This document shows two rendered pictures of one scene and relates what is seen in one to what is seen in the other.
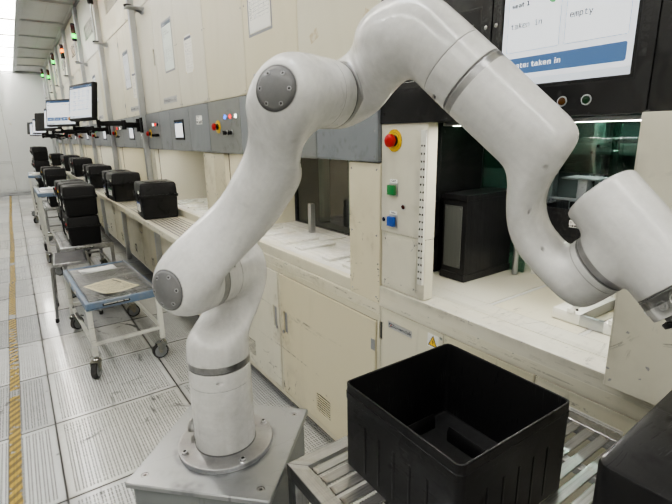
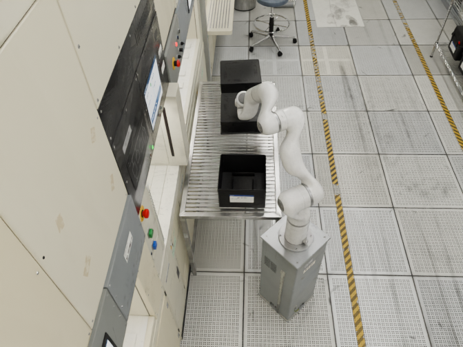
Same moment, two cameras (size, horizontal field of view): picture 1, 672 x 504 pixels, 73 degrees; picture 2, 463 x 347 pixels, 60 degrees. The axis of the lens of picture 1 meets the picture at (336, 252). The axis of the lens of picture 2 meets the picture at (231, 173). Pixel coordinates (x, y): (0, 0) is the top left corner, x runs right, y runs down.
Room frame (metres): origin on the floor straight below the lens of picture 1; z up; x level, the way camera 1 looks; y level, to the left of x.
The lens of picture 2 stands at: (1.96, 0.73, 2.71)
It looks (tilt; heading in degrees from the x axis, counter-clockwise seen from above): 49 degrees down; 219
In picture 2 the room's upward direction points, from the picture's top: 3 degrees counter-clockwise
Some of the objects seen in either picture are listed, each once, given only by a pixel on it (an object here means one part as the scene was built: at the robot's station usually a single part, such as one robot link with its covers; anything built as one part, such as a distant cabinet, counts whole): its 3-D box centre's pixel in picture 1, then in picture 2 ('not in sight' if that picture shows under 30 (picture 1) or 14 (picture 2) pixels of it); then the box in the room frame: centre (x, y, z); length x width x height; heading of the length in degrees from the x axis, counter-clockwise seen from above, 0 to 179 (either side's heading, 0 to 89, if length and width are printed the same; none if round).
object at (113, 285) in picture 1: (111, 285); not in sight; (2.76, 1.44, 0.47); 0.31 x 0.23 x 0.02; 56
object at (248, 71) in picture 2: not in sight; (240, 85); (0.01, -0.73, 0.89); 0.29 x 0.29 x 0.25; 38
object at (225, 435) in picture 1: (222, 402); (296, 227); (0.82, 0.23, 0.85); 0.19 x 0.19 x 0.18
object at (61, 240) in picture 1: (85, 258); not in sight; (4.32, 2.46, 0.24); 0.94 x 0.53 x 0.48; 34
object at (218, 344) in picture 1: (225, 298); (295, 206); (0.84, 0.22, 1.07); 0.19 x 0.12 x 0.24; 151
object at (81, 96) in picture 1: (107, 109); not in sight; (3.72, 1.76, 1.59); 0.50 x 0.41 x 0.36; 125
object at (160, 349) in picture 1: (115, 309); not in sight; (2.92, 1.52, 0.24); 0.97 x 0.52 x 0.48; 37
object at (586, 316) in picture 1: (610, 312); not in sight; (1.15, -0.74, 0.89); 0.22 x 0.21 x 0.04; 125
